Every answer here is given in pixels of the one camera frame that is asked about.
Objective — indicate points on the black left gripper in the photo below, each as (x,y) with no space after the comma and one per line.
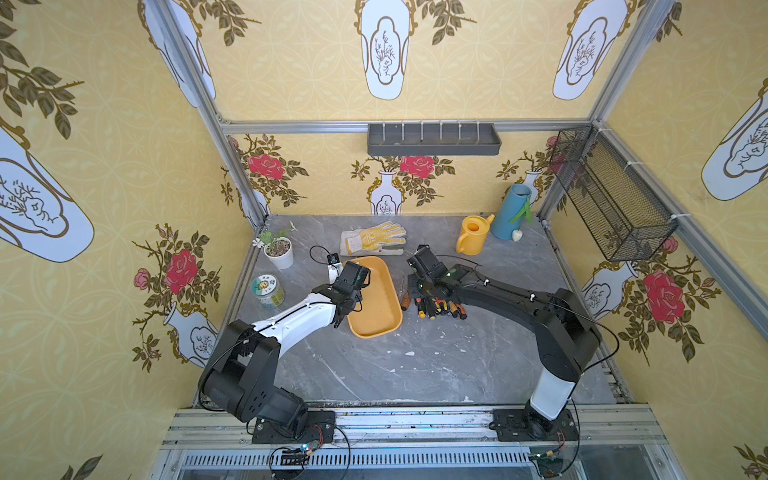
(355,279)

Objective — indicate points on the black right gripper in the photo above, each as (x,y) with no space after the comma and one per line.
(424,264)

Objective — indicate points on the black yellow handle screwdriver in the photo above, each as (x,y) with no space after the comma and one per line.
(432,308)

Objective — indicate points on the large black handle screwdriver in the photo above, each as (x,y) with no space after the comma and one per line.
(421,308)

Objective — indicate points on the yellow plastic storage box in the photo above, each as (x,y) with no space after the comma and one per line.
(380,312)

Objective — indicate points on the orange black handle screwdriver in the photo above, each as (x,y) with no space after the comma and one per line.
(461,312)

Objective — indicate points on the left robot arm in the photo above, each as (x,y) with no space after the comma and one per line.
(239,377)

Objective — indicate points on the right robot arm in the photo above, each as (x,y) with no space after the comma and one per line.
(566,337)

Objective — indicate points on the yellow watering can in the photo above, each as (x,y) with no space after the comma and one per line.
(474,231)

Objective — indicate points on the yellow white work glove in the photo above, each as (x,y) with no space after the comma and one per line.
(385,239)

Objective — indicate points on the white potted succulent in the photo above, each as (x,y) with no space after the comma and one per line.
(277,247)

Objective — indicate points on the green tape roll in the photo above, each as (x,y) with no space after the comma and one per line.
(268,290)

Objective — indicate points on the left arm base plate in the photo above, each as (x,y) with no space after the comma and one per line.
(311,425)

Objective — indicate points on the grey wall shelf rack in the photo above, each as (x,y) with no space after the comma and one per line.
(433,138)

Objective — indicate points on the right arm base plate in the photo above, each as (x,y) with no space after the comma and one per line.
(527,425)

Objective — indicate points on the black wire mesh basket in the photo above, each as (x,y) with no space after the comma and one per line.
(625,217)

